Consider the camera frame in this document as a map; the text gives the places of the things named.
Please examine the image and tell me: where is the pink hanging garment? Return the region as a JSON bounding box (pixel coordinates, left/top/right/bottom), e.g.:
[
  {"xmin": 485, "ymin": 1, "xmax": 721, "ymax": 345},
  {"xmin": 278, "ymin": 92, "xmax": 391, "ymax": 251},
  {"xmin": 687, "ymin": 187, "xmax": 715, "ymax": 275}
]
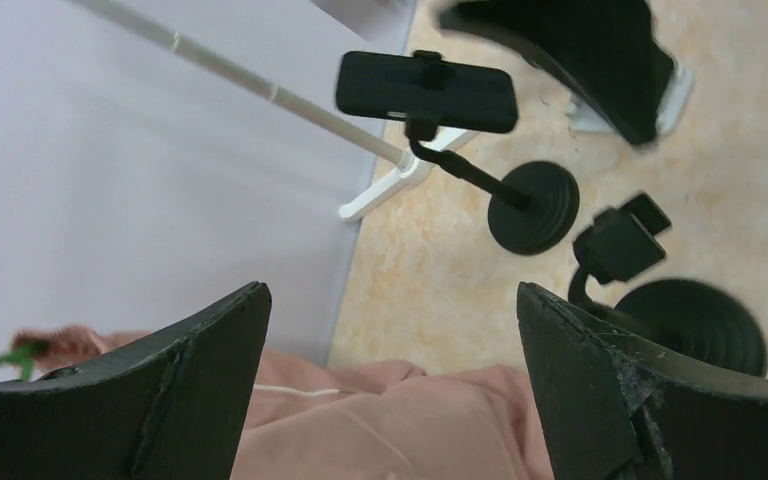
[{"xmin": 9, "ymin": 324, "xmax": 558, "ymax": 480}]

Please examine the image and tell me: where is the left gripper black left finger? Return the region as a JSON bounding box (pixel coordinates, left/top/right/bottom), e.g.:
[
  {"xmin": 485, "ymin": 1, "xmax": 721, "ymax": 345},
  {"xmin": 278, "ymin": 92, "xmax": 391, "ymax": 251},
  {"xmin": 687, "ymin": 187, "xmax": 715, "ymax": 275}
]
[{"xmin": 0, "ymin": 282, "xmax": 272, "ymax": 479}]

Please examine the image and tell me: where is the black phone stand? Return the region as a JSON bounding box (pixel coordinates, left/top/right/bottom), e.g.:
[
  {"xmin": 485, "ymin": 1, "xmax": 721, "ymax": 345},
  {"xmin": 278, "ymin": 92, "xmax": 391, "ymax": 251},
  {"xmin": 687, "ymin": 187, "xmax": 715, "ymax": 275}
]
[
  {"xmin": 402, "ymin": 49, "xmax": 581, "ymax": 257},
  {"xmin": 567, "ymin": 192, "xmax": 768, "ymax": 377}
]

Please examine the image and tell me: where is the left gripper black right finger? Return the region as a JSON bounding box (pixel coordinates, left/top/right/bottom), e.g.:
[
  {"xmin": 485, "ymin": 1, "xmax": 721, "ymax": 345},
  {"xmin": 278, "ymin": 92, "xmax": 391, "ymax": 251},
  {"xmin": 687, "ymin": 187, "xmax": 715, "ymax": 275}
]
[{"xmin": 517, "ymin": 282, "xmax": 768, "ymax": 479}]

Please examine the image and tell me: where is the metal clothes rack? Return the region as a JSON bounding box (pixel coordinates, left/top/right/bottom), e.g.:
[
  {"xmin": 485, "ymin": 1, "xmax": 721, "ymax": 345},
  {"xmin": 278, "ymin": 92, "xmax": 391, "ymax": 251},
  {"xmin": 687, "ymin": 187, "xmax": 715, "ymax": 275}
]
[{"xmin": 65, "ymin": 0, "xmax": 481, "ymax": 223}]

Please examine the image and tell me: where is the green clothes hanger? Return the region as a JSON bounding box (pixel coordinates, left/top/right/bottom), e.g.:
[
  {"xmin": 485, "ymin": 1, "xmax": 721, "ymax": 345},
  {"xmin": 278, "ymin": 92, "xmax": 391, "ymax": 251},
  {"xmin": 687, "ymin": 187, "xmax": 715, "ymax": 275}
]
[{"xmin": 0, "ymin": 341, "xmax": 49, "ymax": 382}]

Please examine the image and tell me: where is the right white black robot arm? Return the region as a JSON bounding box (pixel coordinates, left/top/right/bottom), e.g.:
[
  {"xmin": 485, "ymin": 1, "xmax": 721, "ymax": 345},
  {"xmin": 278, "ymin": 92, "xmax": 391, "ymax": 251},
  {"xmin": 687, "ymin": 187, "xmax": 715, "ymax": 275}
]
[{"xmin": 437, "ymin": 1, "xmax": 695, "ymax": 147}]

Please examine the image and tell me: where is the white-edged smartphone on table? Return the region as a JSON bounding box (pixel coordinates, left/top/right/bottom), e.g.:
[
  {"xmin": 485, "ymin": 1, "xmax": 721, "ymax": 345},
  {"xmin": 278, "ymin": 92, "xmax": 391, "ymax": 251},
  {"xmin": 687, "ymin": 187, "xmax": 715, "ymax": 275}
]
[{"xmin": 565, "ymin": 62, "xmax": 695, "ymax": 139}]

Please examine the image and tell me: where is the black smartphone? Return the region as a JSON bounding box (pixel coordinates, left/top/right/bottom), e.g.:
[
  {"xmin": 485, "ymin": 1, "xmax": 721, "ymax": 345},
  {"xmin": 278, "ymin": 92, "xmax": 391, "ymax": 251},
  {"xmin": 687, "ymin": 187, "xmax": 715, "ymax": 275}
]
[{"xmin": 335, "ymin": 50, "xmax": 519, "ymax": 134}]

